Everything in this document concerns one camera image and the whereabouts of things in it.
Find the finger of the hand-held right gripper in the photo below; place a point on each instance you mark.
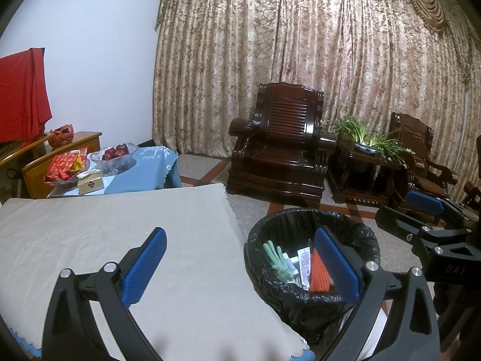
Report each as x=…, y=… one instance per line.
x=398, y=218
x=424, y=202

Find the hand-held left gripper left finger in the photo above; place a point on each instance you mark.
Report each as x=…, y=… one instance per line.
x=144, y=267

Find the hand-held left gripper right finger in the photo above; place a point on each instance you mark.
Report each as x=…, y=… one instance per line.
x=336, y=267

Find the orange foam net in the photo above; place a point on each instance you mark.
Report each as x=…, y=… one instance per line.
x=319, y=274

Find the white red printed sachet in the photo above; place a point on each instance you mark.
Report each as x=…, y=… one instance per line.
x=303, y=263

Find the green glove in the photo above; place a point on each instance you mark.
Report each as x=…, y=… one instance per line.
x=278, y=261

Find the black-lined trash bin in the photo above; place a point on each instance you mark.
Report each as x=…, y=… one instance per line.
x=293, y=218

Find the brown seat cushion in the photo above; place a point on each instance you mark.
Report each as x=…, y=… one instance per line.
x=428, y=185

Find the dark wooden side table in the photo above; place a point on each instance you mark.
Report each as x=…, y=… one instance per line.
x=357, y=173

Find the grey tablecloth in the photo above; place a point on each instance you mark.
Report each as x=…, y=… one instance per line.
x=112, y=214

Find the small dark wooden armchair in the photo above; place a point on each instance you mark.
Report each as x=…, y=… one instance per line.
x=409, y=131

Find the green potted plant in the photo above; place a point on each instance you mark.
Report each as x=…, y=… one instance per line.
x=360, y=131

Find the blue tablecloth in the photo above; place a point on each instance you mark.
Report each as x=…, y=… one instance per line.
x=150, y=169

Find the gold tissue box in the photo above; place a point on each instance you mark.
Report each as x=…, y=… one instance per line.
x=90, y=185

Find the glass fruit bowl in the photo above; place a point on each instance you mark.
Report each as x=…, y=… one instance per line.
x=112, y=166

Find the red apple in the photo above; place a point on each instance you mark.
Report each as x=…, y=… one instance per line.
x=109, y=153
x=121, y=149

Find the red snack packets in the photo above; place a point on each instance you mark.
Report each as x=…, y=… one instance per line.
x=64, y=165

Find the light wooden cabinet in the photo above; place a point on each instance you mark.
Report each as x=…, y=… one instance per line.
x=41, y=173

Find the large dark wooden armchair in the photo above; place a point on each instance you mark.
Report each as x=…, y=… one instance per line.
x=293, y=116

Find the red cloth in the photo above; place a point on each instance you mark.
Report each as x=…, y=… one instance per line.
x=22, y=94

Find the beige patterned curtain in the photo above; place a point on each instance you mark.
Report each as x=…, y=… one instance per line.
x=263, y=45

